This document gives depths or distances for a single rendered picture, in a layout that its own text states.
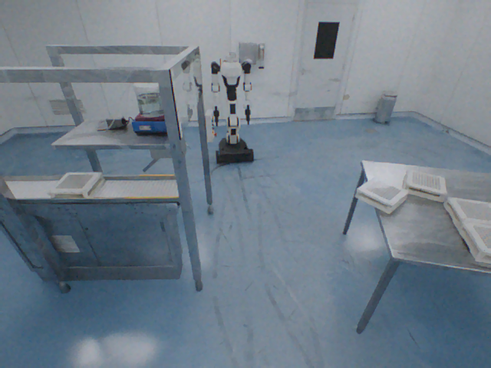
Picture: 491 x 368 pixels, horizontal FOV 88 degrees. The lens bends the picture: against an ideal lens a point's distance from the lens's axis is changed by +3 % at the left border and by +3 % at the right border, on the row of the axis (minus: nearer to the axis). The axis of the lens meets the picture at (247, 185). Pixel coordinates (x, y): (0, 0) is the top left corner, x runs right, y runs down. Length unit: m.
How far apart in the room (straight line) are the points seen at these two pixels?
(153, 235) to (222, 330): 0.86
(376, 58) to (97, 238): 5.62
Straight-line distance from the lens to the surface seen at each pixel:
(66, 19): 5.55
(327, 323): 2.24
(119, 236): 2.14
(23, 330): 2.67
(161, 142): 1.47
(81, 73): 1.46
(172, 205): 1.74
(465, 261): 1.79
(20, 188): 2.36
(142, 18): 5.21
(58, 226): 2.28
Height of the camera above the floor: 1.92
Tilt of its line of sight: 34 degrees down
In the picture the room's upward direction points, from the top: 1 degrees clockwise
